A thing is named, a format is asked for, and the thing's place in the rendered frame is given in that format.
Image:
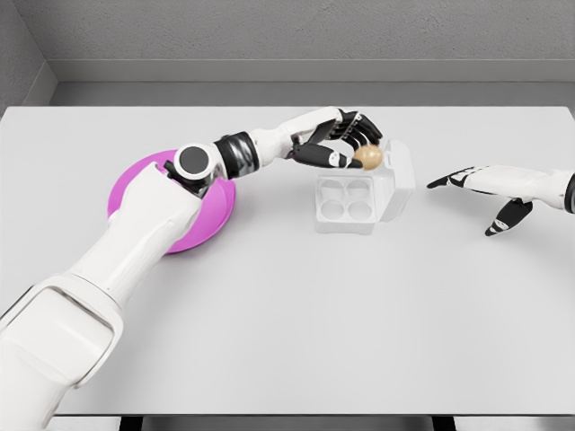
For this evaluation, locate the magenta round plate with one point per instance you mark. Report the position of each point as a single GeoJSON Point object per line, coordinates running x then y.
{"type": "Point", "coordinates": [215, 211]}

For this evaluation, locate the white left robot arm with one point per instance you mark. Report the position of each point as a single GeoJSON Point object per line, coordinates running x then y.
{"type": "Point", "coordinates": [135, 233]}

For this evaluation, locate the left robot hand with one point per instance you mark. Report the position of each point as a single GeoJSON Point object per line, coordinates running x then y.
{"type": "Point", "coordinates": [314, 123]}

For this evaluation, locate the clear plastic egg box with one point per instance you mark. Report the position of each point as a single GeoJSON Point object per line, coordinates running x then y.
{"type": "Point", "coordinates": [359, 197]}

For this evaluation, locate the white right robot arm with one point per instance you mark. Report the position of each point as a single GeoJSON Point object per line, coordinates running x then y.
{"type": "Point", "coordinates": [557, 188]}

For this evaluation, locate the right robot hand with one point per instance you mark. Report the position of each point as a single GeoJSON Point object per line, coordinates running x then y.
{"type": "Point", "coordinates": [494, 179]}

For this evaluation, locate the brown egg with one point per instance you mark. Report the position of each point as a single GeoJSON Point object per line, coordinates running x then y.
{"type": "Point", "coordinates": [369, 157]}

